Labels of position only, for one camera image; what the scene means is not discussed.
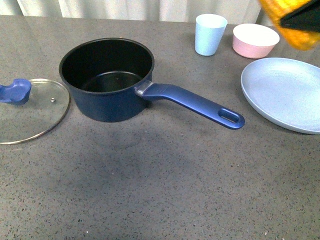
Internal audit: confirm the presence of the light blue plate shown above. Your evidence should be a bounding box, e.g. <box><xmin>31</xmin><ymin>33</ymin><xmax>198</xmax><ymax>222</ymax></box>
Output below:
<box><xmin>240</xmin><ymin>57</ymin><xmax>320</xmax><ymax>134</ymax></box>

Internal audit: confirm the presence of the pink bowl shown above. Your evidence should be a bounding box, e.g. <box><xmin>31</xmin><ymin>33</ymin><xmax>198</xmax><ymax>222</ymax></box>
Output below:
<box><xmin>232</xmin><ymin>23</ymin><xmax>280</xmax><ymax>59</ymax></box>

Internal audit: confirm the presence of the glass lid with blue knob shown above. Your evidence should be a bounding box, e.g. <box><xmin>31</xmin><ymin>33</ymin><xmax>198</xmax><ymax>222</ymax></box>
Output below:
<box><xmin>0</xmin><ymin>78</ymin><xmax>71</xmax><ymax>145</ymax></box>

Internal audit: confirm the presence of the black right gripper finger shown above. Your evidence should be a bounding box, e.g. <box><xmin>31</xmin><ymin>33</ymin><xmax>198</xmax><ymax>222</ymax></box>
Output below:
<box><xmin>280</xmin><ymin>1</ymin><xmax>320</xmax><ymax>32</ymax></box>

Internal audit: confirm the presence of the white curtain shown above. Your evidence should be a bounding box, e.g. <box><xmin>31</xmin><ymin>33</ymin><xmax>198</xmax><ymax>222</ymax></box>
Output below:
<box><xmin>0</xmin><ymin>0</ymin><xmax>272</xmax><ymax>26</ymax></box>

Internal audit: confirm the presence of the dark blue saucepan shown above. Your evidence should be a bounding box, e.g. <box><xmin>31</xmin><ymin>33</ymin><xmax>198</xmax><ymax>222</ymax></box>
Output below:
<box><xmin>59</xmin><ymin>38</ymin><xmax>245</xmax><ymax>130</ymax></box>

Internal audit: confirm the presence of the light blue cup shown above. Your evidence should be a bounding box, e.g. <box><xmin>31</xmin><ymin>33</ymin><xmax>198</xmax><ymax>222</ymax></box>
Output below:
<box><xmin>195</xmin><ymin>13</ymin><xmax>228</xmax><ymax>57</ymax></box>

